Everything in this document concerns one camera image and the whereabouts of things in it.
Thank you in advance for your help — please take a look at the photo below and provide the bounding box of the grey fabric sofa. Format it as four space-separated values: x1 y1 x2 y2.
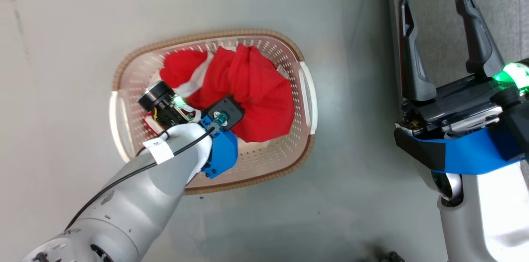
386 0 529 130

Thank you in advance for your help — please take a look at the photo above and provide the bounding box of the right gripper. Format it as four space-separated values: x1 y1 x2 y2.
394 0 529 174

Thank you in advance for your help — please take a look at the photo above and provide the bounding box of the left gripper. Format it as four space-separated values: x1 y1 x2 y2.
153 98 239 180

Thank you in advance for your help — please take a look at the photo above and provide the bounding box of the white cable label tag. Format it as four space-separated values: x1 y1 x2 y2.
143 137 175 165

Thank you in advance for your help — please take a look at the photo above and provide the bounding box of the cream perforated laundry basket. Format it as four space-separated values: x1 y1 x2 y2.
109 29 319 195

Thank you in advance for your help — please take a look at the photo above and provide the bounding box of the black cable with teal plug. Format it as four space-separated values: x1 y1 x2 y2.
64 113 228 231

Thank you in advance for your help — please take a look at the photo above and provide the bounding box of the red and white clothing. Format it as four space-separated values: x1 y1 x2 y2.
145 44 295 143

